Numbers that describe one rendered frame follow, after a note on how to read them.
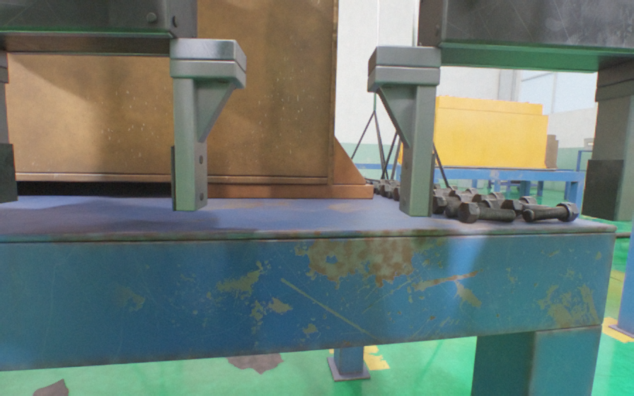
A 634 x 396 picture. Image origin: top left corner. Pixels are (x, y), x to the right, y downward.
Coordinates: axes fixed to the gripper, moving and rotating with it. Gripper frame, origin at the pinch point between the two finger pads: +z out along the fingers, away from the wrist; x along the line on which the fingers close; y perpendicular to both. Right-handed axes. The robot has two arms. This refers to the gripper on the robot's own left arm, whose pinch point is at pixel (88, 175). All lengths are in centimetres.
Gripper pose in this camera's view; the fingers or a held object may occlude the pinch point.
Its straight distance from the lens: 25.7
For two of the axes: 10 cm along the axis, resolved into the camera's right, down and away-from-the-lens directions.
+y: -0.2, -1.2, 9.9
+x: -10.0, -0.2, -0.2
